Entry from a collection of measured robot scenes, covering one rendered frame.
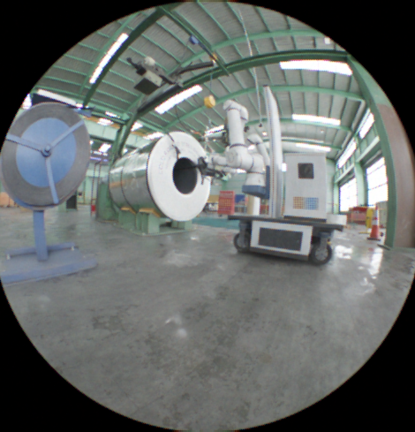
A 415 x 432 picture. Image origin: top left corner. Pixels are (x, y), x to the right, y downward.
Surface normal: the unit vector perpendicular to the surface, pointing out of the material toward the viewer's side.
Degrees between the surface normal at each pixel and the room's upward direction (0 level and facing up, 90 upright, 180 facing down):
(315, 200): 90
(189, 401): 0
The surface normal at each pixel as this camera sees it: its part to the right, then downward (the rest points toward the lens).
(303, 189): -0.61, 0.00
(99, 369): 0.06, -1.00
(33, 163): 0.91, 0.07
